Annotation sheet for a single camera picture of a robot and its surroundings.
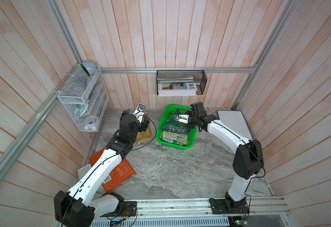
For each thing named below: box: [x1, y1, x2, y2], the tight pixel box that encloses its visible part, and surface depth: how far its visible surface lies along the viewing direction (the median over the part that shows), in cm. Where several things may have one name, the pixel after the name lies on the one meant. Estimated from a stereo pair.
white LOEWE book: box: [157, 76, 198, 97], surface depth 95 cm
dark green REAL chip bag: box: [158, 119, 192, 147], surface depth 97 cm
